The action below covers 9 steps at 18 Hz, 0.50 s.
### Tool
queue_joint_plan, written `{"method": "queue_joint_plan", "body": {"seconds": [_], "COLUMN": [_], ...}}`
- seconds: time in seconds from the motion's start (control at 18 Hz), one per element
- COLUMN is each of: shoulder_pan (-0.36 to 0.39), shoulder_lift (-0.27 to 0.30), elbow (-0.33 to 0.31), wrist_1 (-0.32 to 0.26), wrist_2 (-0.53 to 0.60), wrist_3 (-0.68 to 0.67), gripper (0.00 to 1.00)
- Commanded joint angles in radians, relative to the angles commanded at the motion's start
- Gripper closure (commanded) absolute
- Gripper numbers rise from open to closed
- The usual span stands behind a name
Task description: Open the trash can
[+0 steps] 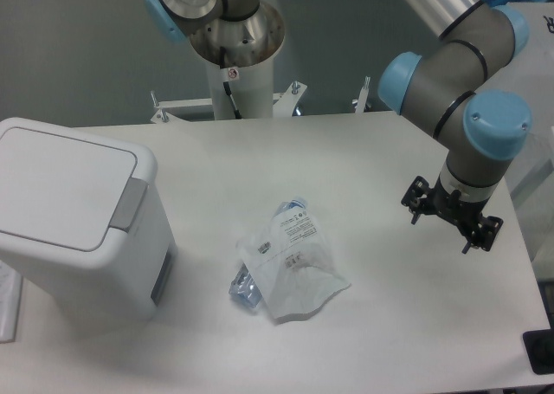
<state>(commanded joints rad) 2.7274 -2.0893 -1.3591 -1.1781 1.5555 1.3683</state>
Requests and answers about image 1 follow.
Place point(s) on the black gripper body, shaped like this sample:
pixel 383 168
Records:
pixel 466 216

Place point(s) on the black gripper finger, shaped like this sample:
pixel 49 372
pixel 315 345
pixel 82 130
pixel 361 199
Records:
pixel 418 199
pixel 480 232

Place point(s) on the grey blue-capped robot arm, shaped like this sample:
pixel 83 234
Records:
pixel 444 96

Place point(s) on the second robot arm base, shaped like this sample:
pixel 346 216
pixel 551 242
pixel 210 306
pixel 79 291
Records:
pixel 227 33

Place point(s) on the white push-lid trash can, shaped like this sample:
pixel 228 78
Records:
pixel 82 219

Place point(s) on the silver bolt clamp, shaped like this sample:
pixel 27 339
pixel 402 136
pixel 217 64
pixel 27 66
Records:
pixel 361 104

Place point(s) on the black device at table edge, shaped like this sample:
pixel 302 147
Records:
pixel 539 348

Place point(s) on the crumpled white plastic wrapper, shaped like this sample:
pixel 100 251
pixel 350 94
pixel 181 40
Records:
pixel 288 265

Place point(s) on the white mounting bracket with bolts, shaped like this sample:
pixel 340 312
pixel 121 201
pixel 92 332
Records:
pixel 284 105

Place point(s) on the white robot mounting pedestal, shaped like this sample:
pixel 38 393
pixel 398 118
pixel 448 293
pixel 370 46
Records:
pixel 249 84

